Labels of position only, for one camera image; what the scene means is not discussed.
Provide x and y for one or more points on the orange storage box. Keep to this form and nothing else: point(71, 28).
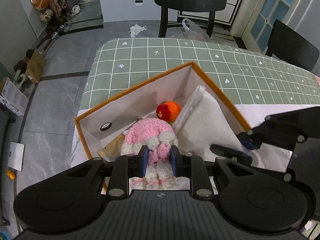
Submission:
point(101, 124)

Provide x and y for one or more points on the black chair right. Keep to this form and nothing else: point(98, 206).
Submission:
point(289, 46)

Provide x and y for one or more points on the white cloth on floor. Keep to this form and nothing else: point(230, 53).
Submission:
point(136, 29)

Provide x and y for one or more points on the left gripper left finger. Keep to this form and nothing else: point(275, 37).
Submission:
point(124, 168)

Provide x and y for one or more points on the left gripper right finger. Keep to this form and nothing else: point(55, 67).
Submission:
point(192, 167)

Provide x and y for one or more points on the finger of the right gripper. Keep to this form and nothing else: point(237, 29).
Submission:
point(232, 154)
point(251, 140)

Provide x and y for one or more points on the plastic bag on floor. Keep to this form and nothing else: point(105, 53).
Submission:
point(193, 31)

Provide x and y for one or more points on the pink white crochet doll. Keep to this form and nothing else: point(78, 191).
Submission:
point(158, 136)

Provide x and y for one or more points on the orange crochet toy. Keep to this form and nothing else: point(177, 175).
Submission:
point(168, 111)

